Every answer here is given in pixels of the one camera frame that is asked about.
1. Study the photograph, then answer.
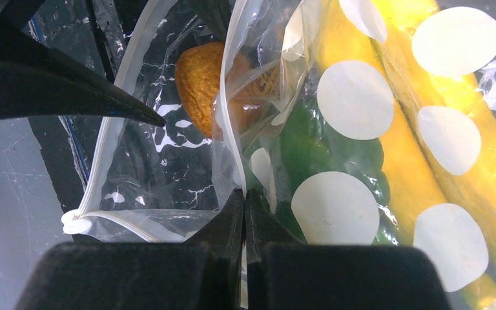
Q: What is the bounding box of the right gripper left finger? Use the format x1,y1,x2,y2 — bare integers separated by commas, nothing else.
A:
16,190,244,309

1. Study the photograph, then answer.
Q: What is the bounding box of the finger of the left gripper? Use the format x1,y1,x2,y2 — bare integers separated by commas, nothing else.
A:
0,33,165,127

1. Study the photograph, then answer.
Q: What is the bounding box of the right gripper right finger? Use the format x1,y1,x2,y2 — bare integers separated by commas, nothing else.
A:
244,190,450,309

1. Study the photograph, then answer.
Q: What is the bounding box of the green fake vegetable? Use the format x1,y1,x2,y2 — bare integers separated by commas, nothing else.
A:
269,99,399,246

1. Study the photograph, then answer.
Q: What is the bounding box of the yellow fake banana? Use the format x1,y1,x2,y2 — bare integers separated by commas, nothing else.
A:
317,1,496,309

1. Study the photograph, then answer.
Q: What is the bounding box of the clear polka dot zip bag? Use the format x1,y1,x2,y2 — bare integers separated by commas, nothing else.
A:
61,1,496,309

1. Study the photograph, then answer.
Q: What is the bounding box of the orange fake fruit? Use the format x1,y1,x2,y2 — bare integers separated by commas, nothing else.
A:
175,42,280,141

